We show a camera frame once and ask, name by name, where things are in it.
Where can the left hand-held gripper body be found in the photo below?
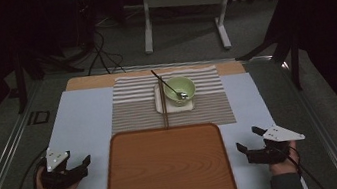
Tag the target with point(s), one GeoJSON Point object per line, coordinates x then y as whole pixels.
{"type": "Point", "coordinates": [57, 178]}

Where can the dark tower with red light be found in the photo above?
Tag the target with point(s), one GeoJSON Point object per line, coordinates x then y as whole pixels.
{"type": "Point", "coordinates": [84, 16]}

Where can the brown chopstick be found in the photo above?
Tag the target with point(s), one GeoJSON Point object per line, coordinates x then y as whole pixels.
{"type": "Point", "coordinates": [165, 118]}

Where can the black metal stand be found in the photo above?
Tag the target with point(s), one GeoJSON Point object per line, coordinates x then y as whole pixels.
{"type": "Point", "coordinates": [294, 62]}
{"type": "Point", "coordinates": [21, 86]}

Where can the light blue table sheet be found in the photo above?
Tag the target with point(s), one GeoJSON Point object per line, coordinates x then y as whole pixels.
{"type": "Point", "coordinates": [77, 128]}

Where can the dark metal spoon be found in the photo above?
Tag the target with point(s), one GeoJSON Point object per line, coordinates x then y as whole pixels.
{"type": "Point", "coordinates": [168, 86]}

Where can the white square plate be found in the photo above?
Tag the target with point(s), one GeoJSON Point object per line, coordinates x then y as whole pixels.
{"type": "Point", "coordinates": [159, 106]}

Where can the green bowl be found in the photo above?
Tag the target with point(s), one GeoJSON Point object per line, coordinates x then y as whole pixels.
{"type": "Point", "coordinates": [185, 85]}

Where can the person's right hand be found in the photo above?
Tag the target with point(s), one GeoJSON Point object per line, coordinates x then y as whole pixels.
{"type": "Point", "coordinates": [285, 167]}

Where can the wooden tray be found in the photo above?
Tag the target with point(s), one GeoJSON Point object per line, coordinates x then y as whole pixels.
{"type": "Point", "coordinates": [168, 172]}

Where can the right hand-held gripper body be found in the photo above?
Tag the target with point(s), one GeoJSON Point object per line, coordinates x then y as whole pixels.
{"type": "Point", "coordinates": [271, 155]}

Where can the black floor plate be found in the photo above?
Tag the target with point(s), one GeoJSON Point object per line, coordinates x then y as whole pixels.
{"type": "Point", "coordinates": [38, 117]}

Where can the striped placemat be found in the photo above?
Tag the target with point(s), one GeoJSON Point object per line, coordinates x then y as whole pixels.
{"type": "Point", "coordinates": [135, 113]}

